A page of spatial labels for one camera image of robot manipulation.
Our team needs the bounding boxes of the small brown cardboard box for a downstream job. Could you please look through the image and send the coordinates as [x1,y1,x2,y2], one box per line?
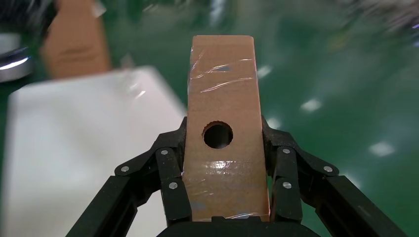
[181,35,271,222]

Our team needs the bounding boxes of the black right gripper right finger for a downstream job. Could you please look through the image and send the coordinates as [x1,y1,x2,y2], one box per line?
[261,116,408,237]

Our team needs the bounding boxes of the tall brown cardboard carton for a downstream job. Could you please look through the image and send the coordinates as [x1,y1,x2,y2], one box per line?
[41,0,112,80]

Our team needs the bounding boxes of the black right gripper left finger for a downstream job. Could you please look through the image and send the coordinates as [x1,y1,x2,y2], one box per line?
[65,116,194,237]

